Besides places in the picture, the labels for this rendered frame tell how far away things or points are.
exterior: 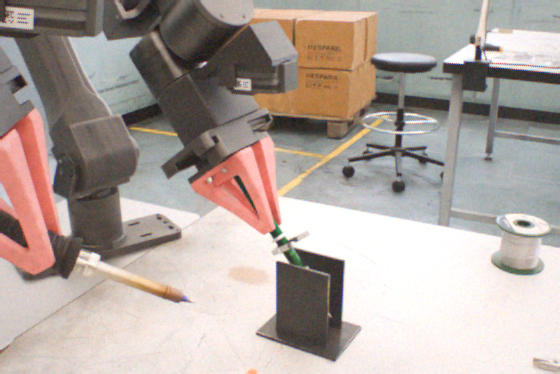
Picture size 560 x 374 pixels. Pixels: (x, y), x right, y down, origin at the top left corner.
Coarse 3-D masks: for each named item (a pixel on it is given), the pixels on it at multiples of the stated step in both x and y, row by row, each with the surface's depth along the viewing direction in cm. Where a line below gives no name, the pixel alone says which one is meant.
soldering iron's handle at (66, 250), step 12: (0, 216) 31; (12, 216) 32; (0, 228) 31; (12, 228) 31; (24, 240) 31; (60, 240) 32; (72, 240) 33; (60, 252) 32; (72, 252) 32; (60, 264) 32; (72, 264) 32
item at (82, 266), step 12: (84, 252) 33; (84, 264) 33; (96, 264) 33; (108, 264) 34; (108, 276) 33; (120, 276) 33; (132, 276) 34; (144, 288) 34; (156, 288) 34; (168, 288) 34; (168, 300) 35; (180, 300) 35
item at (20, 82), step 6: (6, 72) 32; (12, 72) 32; (18, 72) 33; (0, 78) 30; (6, 78) 31; (12, 78) 32; (18, 78) 34; (24, 78) 34; (0, 84) 30; (6, 84) 32; (12, 84) 33; (18, 84) 34; (24, 84) 34; (12, 90) 33; (18, 90) 34
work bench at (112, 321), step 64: (192, 256) 70; (256, 256) 70; (384, 256) 70; (448, 256) 70; (64, 320) 57; (128, 320) 57; (192, 320) 58; (256, 320) 58; (384, 320) 58; (448, 320) 57; (512, 320) 57
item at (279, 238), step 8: (240, 184) 54; (248, 192) 53; (272, 216) 54; (272, 232) 53; (280, 232) 54; (272, 240) 53; (280, 240) 53; (288, 240) 54; (288, 256) 53; (296, 256) 54; (296, 264) 53
